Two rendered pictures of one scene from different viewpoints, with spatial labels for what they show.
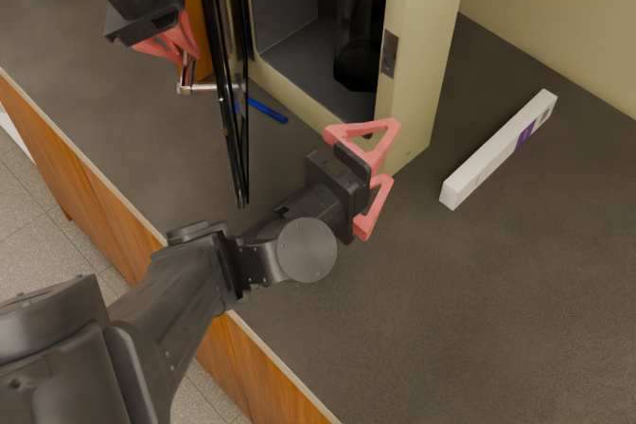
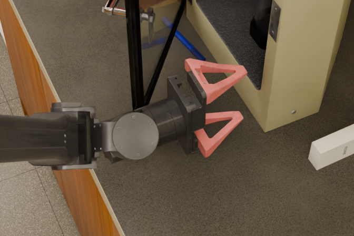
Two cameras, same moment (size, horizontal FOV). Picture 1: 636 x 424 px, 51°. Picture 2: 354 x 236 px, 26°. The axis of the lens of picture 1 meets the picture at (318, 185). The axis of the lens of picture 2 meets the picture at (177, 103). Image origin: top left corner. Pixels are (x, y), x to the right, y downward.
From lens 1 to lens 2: 38 cm
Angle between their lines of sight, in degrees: 12
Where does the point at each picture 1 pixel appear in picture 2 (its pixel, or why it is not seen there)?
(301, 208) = (152, 113)
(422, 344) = not seen: outside the picture
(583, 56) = not seen: outside the picture
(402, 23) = not seen: outside the picture
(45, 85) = not seen: outside the picture
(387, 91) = (272, 51)
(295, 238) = (129, 125)
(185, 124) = (121, 43)
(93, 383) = not seen: outside the picture
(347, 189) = (186, 107)
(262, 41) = not seen: outside the picture
